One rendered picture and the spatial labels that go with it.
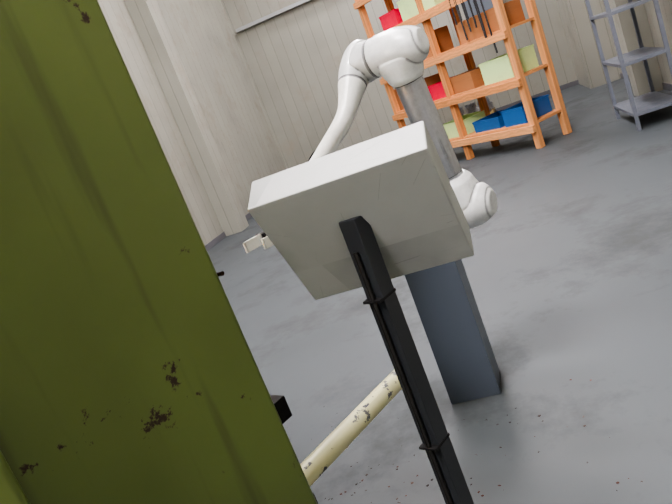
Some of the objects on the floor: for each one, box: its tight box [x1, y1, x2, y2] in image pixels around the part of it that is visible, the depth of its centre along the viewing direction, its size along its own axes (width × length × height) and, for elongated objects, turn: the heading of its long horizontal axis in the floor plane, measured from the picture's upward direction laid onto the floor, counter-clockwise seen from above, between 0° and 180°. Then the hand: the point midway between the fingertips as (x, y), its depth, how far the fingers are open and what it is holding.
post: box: [339, 216, 474, 504], centre depth 128 cm, size 4×4×108 cm
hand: (261, 242), depth 176 cm, fingers open, 7 cm apart
